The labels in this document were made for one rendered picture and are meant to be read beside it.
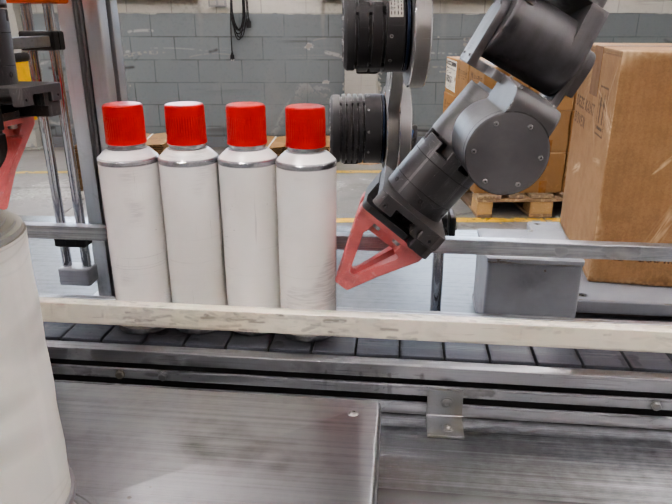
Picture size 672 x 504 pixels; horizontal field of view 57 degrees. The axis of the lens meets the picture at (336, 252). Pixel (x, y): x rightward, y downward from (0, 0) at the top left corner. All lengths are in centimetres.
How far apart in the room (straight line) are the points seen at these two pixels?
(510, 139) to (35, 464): 33
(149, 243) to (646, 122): 54
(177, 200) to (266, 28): 550
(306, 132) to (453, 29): 560
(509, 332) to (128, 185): 34
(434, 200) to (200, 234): 20
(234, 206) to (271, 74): 551
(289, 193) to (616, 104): 41
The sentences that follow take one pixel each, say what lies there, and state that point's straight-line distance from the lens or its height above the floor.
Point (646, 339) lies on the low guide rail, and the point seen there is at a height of 91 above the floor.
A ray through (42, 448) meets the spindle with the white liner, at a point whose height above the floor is 96.
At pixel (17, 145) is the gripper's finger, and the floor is 106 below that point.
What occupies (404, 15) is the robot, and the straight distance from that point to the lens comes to 113.
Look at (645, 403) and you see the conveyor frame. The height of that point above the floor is 85.
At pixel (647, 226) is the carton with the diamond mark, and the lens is 81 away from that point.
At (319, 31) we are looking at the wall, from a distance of 599.
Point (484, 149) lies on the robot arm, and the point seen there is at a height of 107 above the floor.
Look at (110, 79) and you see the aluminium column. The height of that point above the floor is 109.
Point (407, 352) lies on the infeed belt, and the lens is 55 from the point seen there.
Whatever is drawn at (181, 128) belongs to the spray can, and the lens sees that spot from 54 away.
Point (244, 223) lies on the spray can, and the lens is 54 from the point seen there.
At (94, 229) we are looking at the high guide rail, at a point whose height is 96.
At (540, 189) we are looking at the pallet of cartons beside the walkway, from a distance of 407.
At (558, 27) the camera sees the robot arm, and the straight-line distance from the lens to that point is 51.
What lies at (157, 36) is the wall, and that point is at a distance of 619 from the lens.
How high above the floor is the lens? 115
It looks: 20 degrees down
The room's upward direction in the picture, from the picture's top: straight up
